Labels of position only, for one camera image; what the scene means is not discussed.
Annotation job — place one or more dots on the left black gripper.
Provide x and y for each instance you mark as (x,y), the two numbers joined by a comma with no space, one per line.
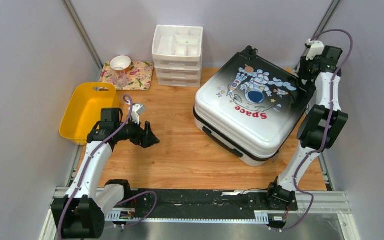
(142,137)

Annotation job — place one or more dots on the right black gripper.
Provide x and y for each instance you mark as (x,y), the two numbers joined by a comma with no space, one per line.
(301,74)

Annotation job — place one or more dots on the white black space suitcase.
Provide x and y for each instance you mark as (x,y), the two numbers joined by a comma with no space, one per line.
(251,106)

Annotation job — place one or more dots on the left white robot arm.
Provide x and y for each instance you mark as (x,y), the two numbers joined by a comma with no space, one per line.
(89,165)

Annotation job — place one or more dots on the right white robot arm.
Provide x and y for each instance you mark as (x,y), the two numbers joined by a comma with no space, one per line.
(320,128)

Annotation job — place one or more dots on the floral serving tray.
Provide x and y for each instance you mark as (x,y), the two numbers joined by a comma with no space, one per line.
(138,76)

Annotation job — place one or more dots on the clear drinking glass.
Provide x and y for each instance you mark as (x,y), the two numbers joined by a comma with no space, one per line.
(121,79)

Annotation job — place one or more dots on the yellow plastic basket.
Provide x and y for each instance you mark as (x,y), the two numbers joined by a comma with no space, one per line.
(84,110)

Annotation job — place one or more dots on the white orange bowl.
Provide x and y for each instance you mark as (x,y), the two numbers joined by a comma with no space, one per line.
(120,63)

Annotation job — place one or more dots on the white plastic drawer organizer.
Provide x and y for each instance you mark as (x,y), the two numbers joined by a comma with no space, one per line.
(177,53)

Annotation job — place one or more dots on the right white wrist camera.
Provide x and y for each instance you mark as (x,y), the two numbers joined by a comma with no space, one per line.
(315,48)

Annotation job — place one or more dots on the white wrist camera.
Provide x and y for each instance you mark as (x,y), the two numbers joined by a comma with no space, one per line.
(315,48)
(137,110)

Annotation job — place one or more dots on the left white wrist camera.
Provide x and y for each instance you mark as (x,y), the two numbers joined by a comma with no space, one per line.
(137,110)

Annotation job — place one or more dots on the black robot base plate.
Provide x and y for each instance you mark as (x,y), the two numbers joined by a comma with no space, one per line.
(198,206)

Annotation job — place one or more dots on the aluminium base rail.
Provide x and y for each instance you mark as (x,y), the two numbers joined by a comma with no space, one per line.
(322,215)

